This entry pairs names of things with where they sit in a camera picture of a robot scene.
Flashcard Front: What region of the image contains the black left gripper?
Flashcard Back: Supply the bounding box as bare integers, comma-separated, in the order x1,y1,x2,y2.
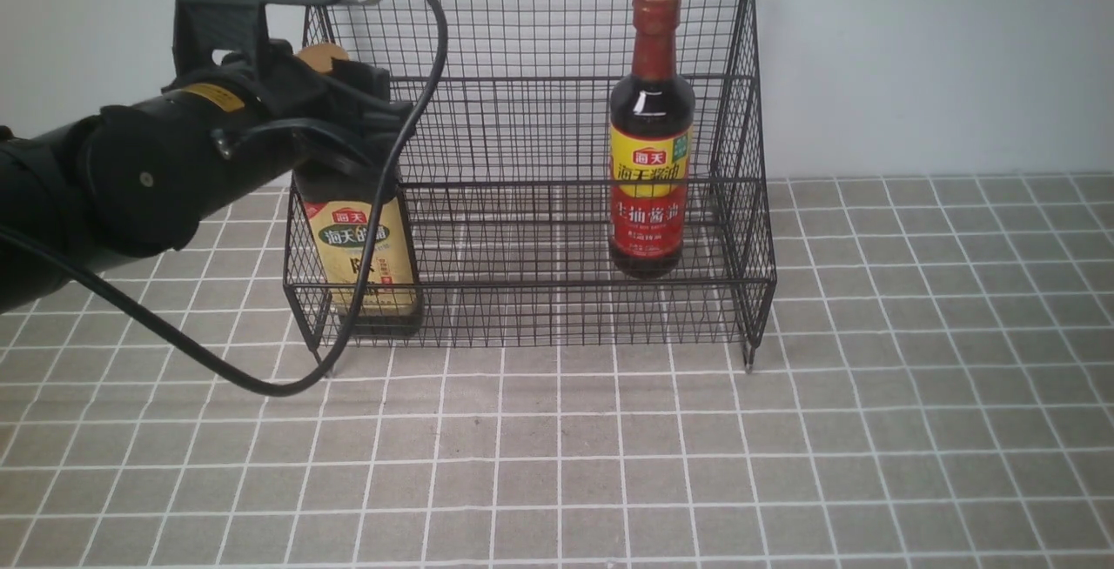
164,38,414,177

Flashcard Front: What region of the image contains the gold cap vinegar bottle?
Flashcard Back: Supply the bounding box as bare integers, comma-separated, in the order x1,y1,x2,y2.
292,43,426,337

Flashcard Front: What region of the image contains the red label soy sauce bottle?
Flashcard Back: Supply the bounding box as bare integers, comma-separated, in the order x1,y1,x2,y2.
608,0,696,279

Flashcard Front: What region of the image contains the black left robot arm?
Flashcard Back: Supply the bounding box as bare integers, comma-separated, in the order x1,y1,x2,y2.
1,41,413,272

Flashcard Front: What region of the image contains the black camera cable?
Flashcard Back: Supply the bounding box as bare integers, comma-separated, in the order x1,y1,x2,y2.
0,0,450,398

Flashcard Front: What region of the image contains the black wire mesh rack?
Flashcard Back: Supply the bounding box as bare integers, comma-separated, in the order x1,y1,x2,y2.
285,0,778,377

